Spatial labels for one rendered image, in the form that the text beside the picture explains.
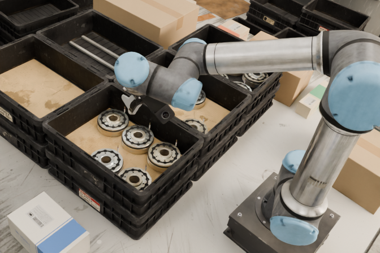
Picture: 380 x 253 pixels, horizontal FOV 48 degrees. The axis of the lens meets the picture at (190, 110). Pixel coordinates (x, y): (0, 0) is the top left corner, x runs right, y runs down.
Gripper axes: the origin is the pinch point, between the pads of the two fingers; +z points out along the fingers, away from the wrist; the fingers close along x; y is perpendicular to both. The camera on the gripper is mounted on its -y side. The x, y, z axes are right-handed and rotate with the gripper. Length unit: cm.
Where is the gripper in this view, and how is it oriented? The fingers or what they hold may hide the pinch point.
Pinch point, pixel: (151, 99)
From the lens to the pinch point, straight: 125.5
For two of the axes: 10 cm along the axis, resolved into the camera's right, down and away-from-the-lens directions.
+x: -7.7, 6.4, -0.7
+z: 0.1, 1.2, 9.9
